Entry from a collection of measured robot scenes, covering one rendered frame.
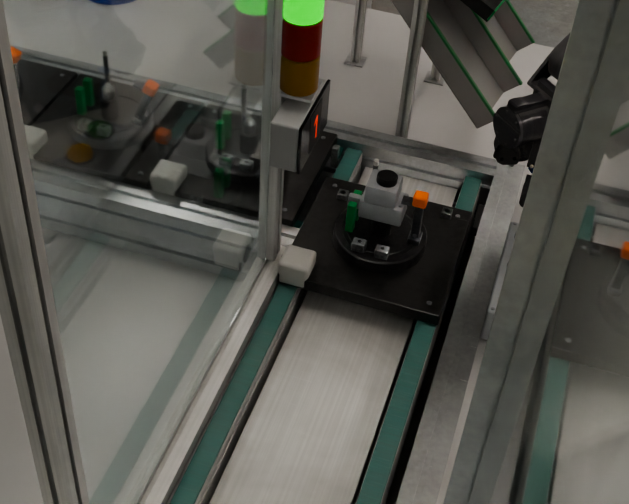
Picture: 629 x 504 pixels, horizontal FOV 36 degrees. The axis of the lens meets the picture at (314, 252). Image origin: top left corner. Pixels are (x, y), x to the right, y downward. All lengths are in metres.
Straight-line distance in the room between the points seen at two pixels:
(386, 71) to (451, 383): 0.90
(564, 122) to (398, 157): 1.26
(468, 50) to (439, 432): 0.76
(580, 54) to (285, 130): 0.85
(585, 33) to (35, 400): 0.58
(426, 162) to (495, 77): 0.23
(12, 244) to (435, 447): 0.69
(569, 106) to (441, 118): 1.53
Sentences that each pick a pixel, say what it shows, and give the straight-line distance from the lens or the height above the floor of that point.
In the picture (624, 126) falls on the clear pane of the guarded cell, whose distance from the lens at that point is 0.21.
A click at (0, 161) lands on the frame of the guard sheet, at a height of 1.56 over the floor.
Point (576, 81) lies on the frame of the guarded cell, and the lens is 0.41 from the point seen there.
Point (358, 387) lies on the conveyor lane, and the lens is 1.35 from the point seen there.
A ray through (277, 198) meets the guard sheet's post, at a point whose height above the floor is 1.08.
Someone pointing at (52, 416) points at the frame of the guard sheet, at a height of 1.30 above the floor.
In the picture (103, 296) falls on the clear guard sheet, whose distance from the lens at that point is 0.90.
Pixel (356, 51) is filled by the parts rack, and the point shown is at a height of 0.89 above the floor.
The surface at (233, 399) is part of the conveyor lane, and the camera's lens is 1.28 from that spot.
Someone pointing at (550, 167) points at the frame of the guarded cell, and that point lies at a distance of 0.43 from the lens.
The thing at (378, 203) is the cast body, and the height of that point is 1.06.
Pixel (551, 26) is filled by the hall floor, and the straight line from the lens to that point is 4.13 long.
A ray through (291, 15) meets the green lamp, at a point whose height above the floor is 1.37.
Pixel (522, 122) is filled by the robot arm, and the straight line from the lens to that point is 1.33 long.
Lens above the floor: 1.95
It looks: 43 degrees down
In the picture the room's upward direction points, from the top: 5 degrees clockwise
